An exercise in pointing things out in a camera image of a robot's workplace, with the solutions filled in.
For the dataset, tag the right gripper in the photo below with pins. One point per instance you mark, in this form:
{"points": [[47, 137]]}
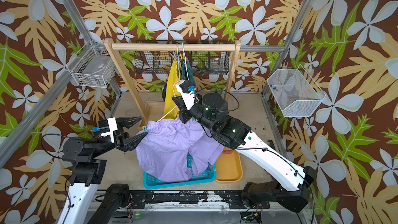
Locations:
{"points": [[178, 100]]}

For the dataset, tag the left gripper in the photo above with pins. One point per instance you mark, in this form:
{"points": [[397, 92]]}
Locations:
{"points": [[122, 138]]}

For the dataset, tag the purple shorts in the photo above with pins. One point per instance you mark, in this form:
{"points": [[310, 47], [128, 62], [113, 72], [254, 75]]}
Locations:
{"points": [[174, 152]]}

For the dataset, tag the pink wire hanger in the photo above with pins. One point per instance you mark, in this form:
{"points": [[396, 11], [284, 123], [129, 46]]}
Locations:
{"points": [[168, 106]]}

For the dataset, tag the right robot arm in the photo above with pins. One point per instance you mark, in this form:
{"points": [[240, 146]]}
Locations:
{"points": [[291, 183]]}

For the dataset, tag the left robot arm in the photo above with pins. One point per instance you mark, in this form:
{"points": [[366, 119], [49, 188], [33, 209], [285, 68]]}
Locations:
{"points": [[88, 170]]}

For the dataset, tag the yellow shorts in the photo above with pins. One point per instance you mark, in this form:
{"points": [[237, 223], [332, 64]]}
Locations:
{"points": [[173, 77]]}

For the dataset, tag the green shorts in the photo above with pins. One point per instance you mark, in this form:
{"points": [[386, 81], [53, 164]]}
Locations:
{"points": [[183, 73]]}

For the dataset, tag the black mesh basket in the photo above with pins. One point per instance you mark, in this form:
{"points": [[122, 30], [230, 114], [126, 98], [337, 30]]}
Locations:
{"points": [[202, 62]]}

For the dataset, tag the teal plastic basket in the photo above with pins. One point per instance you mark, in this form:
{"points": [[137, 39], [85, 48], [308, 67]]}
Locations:
{"points": [[208, 176]]}

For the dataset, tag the yellow plastic tray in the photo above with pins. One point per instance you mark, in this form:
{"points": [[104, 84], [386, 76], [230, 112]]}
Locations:
{"points": [[229, 168]]}

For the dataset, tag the wooden clothes rack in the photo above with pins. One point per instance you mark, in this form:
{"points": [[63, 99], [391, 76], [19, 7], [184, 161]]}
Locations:
{"points": [[114, 49]]}

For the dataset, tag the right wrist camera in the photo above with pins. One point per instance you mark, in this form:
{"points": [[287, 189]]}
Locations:
{"points": [[187, 91]]}

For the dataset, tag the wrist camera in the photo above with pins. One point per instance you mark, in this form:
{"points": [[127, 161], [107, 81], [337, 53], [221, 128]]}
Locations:
{"points": [[187, 91], [108, 129]]}

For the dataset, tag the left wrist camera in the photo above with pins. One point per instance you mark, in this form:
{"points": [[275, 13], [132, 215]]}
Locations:
{"points": [[108, 129]]}

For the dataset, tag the white wire hanger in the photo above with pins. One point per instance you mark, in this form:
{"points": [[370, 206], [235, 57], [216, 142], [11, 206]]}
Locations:
{"points": [[185, 62]]}

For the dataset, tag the black mounting rail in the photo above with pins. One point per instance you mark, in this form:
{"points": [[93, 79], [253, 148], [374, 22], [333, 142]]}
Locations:
{"points": [[230, 199]]}

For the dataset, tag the white wire basket left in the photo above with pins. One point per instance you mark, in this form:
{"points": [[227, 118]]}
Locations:
{"points": [[92, 66]]}

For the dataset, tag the white wire basket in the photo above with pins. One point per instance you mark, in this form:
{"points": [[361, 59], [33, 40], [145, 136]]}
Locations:
{"points": [[92, 66], [296, 92]]}

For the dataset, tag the black handled screwdriver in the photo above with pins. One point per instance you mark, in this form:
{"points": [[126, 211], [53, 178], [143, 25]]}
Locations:
{"points": [[271, 144]]}

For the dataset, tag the white wire basket right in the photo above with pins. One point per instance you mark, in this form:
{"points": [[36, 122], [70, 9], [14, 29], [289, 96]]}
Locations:
{"points": [[296, 92]]}

